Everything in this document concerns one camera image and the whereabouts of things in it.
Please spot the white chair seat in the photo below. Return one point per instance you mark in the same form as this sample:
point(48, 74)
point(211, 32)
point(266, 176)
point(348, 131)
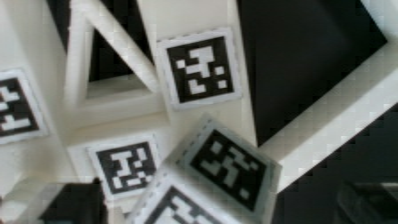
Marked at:
point(115, 157)

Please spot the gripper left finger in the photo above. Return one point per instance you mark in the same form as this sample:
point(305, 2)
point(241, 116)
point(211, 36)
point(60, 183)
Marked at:
point(76, 207)

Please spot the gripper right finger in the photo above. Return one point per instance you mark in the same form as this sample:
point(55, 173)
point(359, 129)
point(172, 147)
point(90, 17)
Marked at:
point(366, 203)

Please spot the white front rail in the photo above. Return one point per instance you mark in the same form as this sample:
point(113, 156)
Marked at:
point(348, 107)

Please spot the white tagged cube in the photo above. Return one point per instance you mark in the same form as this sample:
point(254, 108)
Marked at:
point(213, 187)

